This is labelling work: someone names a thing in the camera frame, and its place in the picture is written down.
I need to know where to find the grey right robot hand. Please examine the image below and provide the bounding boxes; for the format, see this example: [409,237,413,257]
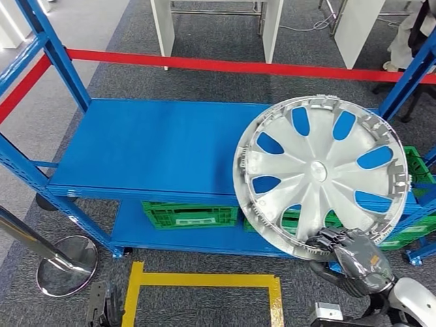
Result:
[305,228,397,299]

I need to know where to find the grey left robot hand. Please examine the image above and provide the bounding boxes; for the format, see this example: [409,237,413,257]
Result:
[102,284,125,327]

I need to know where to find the silver plastic wheel hubcap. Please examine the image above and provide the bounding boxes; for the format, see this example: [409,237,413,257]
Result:
[232,93,413,262]

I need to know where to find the blue metal shelf rack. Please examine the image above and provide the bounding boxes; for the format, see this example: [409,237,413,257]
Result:
[0,0,436,267]

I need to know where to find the yellow floor tape square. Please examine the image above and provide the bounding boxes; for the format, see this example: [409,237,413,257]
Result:
[122,262,285,327]

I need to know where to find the person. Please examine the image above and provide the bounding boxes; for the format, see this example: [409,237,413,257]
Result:
[382,0,436,73]

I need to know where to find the white panel desk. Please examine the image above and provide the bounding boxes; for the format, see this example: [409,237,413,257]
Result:
[150,0,284,72]
[318,0,411,70]

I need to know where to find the red barrier belt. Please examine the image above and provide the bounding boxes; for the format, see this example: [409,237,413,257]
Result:
[66,48,436,85]
[0,54,53,125]

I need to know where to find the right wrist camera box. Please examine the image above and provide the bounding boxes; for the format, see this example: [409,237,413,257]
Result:
[309,302,345,327]

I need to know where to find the chrome stanchion post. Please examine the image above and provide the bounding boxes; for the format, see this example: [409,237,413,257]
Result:
[0,205,100,299]

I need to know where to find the black stanchion post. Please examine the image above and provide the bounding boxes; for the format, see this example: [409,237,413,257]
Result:
[35,193,79,213]

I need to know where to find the white floor cable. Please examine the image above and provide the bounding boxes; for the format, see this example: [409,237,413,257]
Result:
[279,12,338,33]

